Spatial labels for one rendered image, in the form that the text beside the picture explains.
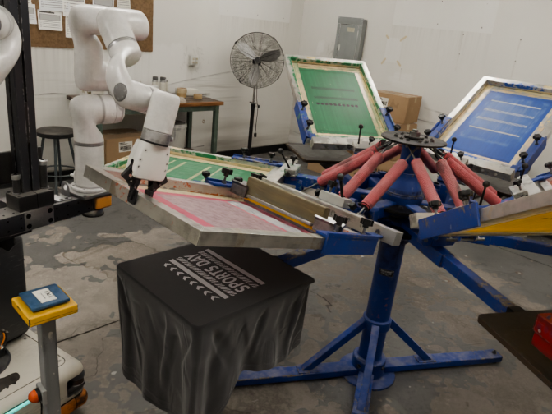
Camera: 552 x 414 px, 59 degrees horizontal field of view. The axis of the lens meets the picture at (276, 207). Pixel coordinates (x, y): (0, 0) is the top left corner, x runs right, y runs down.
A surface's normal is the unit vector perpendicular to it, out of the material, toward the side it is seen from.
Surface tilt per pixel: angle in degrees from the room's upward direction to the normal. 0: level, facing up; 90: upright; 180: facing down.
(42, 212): 90
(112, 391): 0
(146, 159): 89
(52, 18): 89
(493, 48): 90
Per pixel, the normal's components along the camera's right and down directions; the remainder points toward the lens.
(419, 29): -0.71, 0.18
